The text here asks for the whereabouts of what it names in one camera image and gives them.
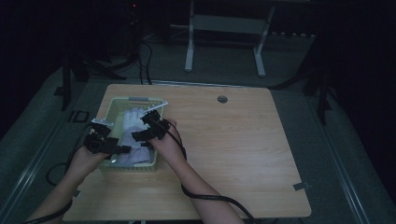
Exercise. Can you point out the purple glove with grey palm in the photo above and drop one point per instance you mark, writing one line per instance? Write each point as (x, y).
(137, 155)

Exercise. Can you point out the pale green plastic basket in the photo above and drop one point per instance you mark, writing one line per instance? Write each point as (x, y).
(112, 115)

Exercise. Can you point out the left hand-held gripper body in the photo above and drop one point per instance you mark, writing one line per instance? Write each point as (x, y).
(99, 141)

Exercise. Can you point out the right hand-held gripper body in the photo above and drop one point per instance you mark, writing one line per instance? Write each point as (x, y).
(155, 124)

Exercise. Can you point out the black tripod stand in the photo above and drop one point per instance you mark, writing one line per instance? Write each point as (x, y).
(320, 90)
(90, 67)

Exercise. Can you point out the person's left hand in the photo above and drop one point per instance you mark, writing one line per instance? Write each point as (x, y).
(85, 163)

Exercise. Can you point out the grey round table grommet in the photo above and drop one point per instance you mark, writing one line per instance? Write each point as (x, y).
(222, 99)

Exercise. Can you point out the person's right hand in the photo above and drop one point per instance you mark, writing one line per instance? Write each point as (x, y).
(166, 146)

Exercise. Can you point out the white metal stand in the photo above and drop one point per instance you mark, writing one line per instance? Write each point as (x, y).
(229, 25)

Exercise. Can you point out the dark device with red light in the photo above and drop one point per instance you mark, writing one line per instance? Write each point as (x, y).
(134, 9)

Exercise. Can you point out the grey tape piece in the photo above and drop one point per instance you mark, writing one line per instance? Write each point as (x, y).
(301, 186)
(77, 193)

